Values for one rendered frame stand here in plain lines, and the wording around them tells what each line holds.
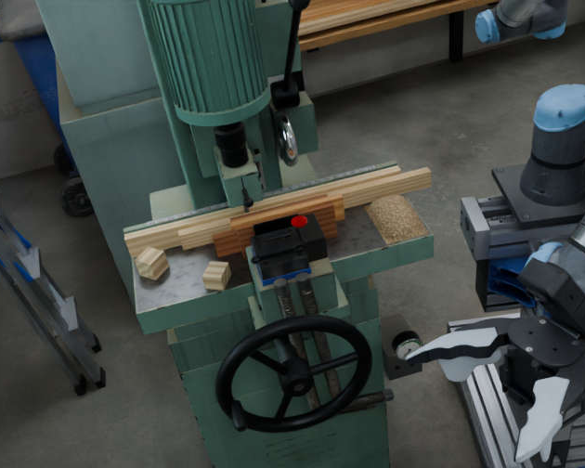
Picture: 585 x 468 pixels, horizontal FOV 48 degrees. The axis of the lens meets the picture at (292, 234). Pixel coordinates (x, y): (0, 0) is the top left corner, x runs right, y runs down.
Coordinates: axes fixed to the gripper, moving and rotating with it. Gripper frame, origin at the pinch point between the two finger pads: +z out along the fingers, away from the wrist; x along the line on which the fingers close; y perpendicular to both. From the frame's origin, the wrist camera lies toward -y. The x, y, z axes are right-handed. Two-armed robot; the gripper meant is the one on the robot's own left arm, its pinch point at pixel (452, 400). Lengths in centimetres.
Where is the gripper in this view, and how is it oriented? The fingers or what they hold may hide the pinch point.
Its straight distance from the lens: 62.2
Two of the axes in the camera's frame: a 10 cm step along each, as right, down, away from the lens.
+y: 2.0, 8.4, 5.1
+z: -8.7, 3.9, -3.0
